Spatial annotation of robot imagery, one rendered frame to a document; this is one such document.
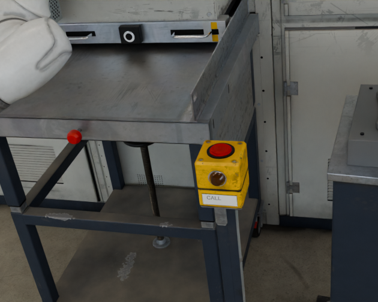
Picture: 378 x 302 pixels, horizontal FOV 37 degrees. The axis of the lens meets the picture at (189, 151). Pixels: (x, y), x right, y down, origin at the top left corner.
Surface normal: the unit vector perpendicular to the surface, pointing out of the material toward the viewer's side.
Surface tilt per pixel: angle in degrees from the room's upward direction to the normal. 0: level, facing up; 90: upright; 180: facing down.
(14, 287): 0
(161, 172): 90
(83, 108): 0
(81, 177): 90
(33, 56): 75
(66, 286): 0
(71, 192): 90
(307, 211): 90
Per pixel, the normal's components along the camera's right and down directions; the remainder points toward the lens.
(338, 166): -0.11, -0.84
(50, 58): 0.50, 0.51
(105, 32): -0.25, 0.54
